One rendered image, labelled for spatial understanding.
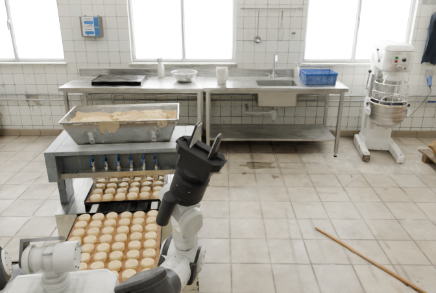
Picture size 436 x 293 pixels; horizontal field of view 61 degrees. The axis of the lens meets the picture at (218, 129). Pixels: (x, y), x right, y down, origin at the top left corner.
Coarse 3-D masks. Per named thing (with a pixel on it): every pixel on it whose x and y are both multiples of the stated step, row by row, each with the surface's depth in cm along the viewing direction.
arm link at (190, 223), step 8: (192, 208) 92; (184, 216) 91; (192, 216) 91; (200, 216) 94; (176, 224) 101; (184, 224) 91; (192, 224) 94; (200, 224) 97; (176, 232) 100; (184, 232) 94; (192, 232) 97
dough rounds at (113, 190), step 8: (128, 176) 206; (136, 176) 206; (152, 176) 209; (160, 176) 206; (96, 184) 201; (104, 184) 200; (112, 184) 197; (120, 184) 197; (128, 184) 201; (136, 184) 197; (144, 184) 197; (152, 184) 201; (160, 184) 197; (96, 192) 189; (104, 192) 193; (112, 192) 190; (120, 192) 189; (128, 192) 193; (136, 192) 191; (144, 192) 189; (152, 192) 193; (88, 200) 185; (96, 200) 183; (104, 200) 184; (112, 200) 185
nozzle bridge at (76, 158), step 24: (72, 144) 182; (96, 144) 183; (120, 144) 182; (144, 144) 182; (168, 144) 182; (48, 168) 175; (72, 168) 185; (96, 168) 187; (168, 168) 187; (72, 192) 201
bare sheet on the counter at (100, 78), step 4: (100, 76) 469; (104, 76) 469; (108, 76) 469; (112, 76) 469; (116, 76) 469; (120, 76) 469; (124, 76) 469; (128, 76) 469; (132, 76) 469; (136, 76) 469; (140, 76) 469; (144, 76) 469; (92, 80) 444; (96, 80) 446; (100, 80) 446; (104, 80) 446; (108, 80) 446; (112, 80) 446; (116, 80) 446; (120, 80) 446; (124, 80) 446; (128, 80) 446; (132, 80) 446; (136, 80) 446; (140, 80) 446
